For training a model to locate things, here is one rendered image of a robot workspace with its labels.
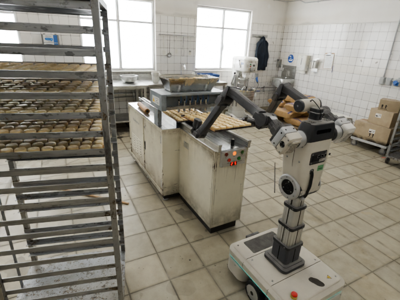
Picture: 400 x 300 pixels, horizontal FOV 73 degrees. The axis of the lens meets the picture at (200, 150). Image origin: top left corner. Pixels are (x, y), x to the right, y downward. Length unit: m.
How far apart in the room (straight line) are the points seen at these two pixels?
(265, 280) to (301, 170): 0.77
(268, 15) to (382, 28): 2.51
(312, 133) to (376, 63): 4.55
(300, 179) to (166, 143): 1.51
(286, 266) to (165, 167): 1.51
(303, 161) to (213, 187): 0.97
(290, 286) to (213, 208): 0.89
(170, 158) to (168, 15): 3.76
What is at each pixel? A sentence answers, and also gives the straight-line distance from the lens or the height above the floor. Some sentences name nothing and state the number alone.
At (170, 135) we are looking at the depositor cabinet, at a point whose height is 0.77.
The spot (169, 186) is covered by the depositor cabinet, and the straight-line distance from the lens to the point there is 2.98.
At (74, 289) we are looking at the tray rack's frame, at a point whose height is 0.15.
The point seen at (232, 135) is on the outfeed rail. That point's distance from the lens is 2.48.
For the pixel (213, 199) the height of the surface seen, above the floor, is 0.39.
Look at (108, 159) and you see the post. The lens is 1.38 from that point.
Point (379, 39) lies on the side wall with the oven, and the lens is 6.06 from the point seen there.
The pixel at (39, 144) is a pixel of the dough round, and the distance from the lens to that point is 1.55.
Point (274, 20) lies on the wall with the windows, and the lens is 7.43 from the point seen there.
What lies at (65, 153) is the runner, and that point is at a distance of 1.43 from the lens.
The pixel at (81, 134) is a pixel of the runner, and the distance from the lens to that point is 1.38.
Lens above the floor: 1.66
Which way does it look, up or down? 22 degrees down
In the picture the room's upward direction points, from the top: 3 degrees clockwise
